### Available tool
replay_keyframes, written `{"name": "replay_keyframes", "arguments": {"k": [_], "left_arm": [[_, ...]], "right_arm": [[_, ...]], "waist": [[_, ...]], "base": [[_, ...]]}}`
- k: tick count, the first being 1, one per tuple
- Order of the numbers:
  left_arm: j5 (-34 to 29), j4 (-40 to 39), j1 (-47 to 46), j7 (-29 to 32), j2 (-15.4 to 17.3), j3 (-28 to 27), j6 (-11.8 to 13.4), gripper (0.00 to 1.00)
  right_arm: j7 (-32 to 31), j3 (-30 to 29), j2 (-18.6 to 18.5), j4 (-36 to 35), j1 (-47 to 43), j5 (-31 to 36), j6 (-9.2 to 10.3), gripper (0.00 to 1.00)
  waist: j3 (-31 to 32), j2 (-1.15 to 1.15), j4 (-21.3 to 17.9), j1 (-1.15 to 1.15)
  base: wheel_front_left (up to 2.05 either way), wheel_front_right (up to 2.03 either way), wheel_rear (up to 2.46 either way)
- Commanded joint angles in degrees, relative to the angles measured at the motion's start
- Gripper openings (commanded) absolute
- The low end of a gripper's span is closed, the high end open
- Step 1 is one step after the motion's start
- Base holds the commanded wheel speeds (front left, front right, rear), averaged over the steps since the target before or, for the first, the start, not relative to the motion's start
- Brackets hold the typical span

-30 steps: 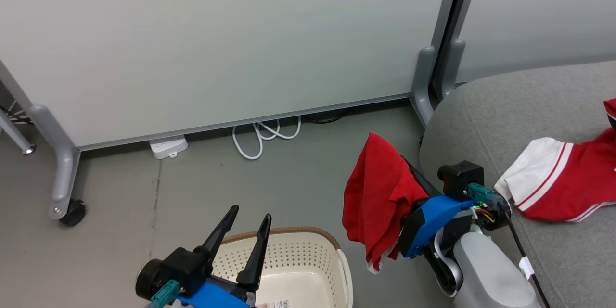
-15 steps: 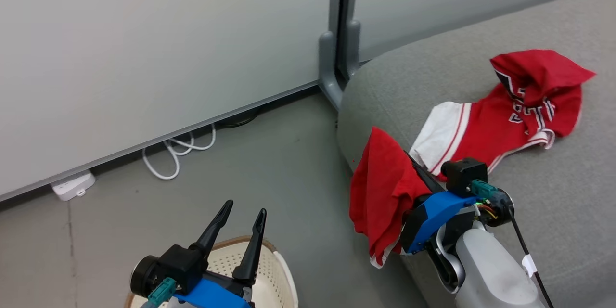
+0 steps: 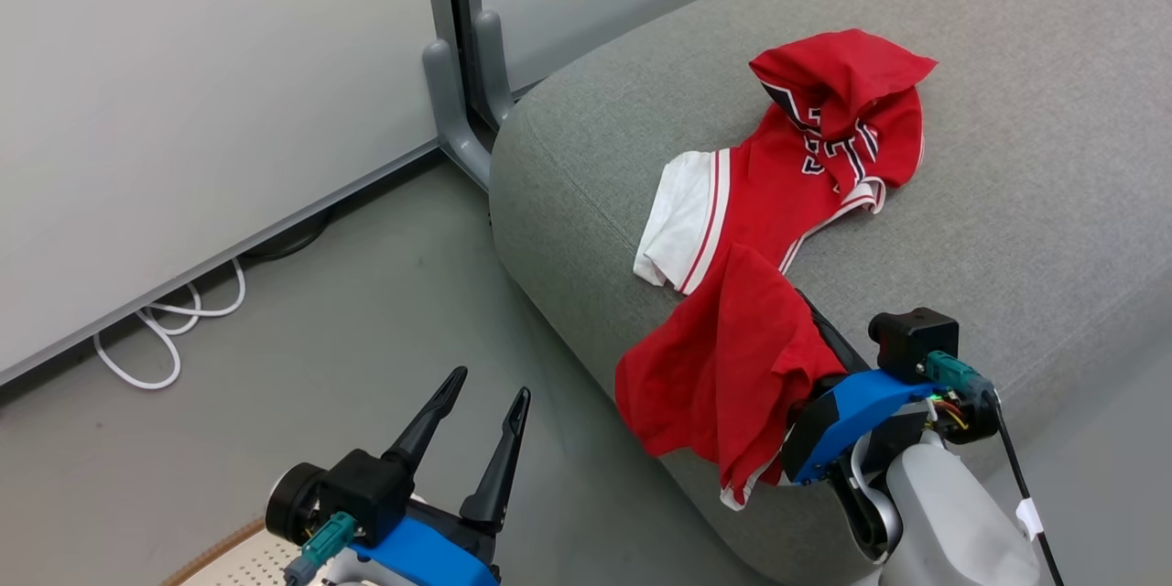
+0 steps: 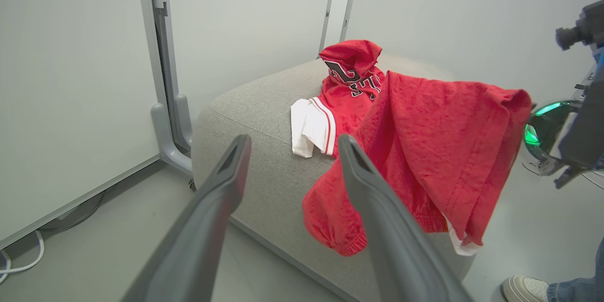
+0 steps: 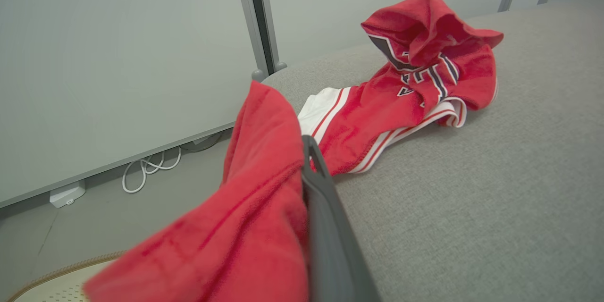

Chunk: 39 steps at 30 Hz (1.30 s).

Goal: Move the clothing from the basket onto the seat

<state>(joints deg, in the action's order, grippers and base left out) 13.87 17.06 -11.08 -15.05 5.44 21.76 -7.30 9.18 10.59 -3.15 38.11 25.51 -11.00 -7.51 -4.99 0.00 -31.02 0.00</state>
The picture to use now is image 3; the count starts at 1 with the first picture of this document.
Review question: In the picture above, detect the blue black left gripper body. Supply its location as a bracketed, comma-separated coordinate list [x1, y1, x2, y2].
[265, 461, 504, 586]

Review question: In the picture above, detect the grey fabric sofa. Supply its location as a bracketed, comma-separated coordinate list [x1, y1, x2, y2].
[488, 0, 1172, 586]

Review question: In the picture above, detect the red and white shirt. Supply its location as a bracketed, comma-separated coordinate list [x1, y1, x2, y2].
[613, 27, 940, 513]

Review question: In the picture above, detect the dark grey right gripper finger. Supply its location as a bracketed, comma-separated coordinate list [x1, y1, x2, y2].
[794, 289, 870, 377]

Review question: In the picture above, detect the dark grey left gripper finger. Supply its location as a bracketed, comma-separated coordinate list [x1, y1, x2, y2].
[459, 386, 532, 528]
[382, 366, 469, 478]

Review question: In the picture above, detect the white looped cable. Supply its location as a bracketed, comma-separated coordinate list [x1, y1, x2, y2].
[92, 257, 248, 391]

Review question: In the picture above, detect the large white partition panel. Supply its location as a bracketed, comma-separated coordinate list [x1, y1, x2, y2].
[0, 0, 442, 387]

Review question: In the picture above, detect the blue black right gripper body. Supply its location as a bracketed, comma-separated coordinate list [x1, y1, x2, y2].
[785, 369, 1002, 487]

